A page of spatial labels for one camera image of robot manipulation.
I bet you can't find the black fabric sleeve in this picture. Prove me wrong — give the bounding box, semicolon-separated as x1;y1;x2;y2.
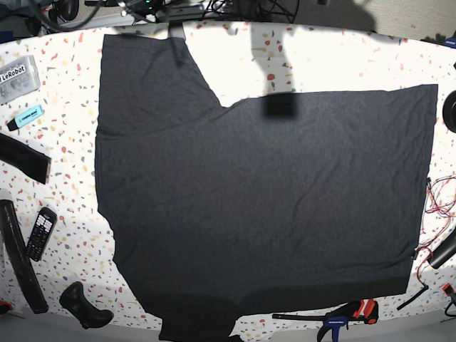
1;134;51;184

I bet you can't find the light blue highlighter marker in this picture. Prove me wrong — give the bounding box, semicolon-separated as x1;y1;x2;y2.
7;105;43;131

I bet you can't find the grey table clamp bracket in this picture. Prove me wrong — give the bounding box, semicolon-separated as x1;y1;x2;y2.
168;21;186;40

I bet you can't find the black allen key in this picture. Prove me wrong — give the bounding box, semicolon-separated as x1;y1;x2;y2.
396;284;429;311

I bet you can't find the small black flat object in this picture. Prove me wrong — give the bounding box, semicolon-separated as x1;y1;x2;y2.
228;335;243;342

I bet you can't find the black orange bar clamp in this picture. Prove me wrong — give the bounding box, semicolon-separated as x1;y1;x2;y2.
272;299;379;342

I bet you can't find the long black foam tube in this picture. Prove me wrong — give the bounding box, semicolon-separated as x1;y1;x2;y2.
1;199;48;314

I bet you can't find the black TV remote control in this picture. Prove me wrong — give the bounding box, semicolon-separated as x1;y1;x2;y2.
26;207;57;261

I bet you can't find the black game controller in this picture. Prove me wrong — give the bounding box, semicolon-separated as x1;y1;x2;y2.
59;281;114;329

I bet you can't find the dark grey T-shirt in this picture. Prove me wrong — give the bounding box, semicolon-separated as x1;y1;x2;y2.
95;35;438;341

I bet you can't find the black round object right edge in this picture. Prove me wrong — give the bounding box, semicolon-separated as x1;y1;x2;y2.
442;90;456;133

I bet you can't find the small red connector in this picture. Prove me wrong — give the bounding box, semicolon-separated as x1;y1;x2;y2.
442;284;452;296

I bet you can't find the black cylinder right edge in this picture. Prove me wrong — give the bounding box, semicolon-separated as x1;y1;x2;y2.
429;237;456;269

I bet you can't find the clear LeRobot screw box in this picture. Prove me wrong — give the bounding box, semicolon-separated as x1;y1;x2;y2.
1;55;41;105

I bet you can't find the red black wire bundle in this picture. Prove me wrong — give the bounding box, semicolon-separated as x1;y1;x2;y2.
410;175;456;289

